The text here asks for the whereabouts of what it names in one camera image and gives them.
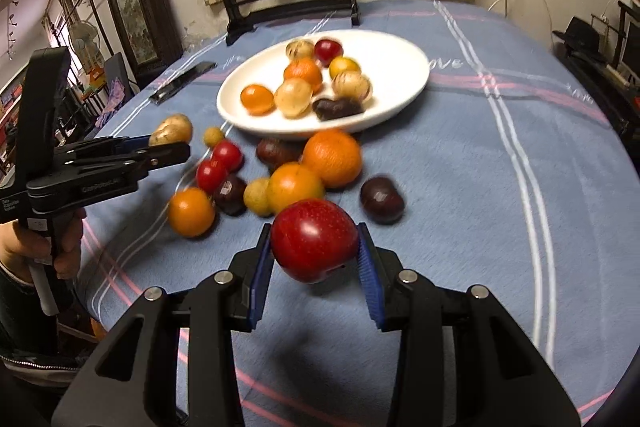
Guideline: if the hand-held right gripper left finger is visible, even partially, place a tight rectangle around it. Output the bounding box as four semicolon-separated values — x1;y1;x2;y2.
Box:
50;223;275;427

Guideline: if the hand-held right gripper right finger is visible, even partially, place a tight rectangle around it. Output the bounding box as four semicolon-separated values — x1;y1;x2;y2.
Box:
356;222;583;427

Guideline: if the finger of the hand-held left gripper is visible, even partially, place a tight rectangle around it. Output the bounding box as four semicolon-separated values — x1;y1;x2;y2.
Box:
54;135;151;160
64;141;192;180

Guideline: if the yellow-brown potato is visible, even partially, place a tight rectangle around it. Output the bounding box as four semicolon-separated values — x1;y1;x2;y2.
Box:
148;113;194;146

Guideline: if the small red tomato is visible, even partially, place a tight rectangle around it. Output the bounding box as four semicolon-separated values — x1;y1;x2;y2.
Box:
195;159;227;194
211;140;244;172

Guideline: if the smooth orange fruit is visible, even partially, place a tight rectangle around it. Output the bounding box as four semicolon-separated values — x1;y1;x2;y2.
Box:
266;162;327;214
168;187;217;239
240;84;276;116

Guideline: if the large red apple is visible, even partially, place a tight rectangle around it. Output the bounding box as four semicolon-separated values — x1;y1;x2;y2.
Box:
270;199;360;284

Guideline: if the dark purple plum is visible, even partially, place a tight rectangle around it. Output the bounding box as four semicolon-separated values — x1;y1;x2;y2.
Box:
256;138;303;172
213;174;248;217
360;176;406;225

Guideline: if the large mandarin orange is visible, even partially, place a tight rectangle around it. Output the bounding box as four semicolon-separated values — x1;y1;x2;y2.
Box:
302;129;363;188

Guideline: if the smooth yellow fruit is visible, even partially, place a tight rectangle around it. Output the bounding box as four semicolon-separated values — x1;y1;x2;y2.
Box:
273;77;314;118

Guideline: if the small mandarin orange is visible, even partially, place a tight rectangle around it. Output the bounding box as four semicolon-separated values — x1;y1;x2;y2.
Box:
283;58;324;94

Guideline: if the tan striped fruit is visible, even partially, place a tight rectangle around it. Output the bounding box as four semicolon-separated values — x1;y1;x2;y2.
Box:
285;39;315;62
332;71;373;104

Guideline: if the dark brown avocado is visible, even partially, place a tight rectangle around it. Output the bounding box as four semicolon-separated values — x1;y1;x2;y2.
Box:
312;97;364;122

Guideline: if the red plum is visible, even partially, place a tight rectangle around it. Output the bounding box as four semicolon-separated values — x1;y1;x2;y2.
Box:
313;38;343;62

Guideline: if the yellow-green tomato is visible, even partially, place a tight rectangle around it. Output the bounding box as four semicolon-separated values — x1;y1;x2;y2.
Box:
328;56;362;80

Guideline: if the white oval plate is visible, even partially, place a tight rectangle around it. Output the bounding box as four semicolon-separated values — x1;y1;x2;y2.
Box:
216;29;431;141

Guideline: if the person's left hand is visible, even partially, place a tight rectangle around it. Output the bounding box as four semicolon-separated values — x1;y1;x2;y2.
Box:
0;207;87;283

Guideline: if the purple cloth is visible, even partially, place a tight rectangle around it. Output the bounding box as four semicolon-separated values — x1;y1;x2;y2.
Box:
95;79;128;128

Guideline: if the black smartphone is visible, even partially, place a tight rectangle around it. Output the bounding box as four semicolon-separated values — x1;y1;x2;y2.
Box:
149;62;217;104

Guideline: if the dark chair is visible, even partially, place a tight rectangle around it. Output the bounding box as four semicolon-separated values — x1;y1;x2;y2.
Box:
92;52;136;132

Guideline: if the white electric fan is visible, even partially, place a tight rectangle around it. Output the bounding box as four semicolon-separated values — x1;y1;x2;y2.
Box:
67;19;101;72

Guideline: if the blue striped tablecloth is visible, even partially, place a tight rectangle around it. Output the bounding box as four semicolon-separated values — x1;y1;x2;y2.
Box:
75;0;636;427

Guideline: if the black metal rack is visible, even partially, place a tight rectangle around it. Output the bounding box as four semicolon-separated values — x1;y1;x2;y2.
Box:
550;0;640;142

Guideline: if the black hat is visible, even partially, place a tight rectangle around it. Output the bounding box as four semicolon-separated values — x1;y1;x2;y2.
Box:
552;17;603;52

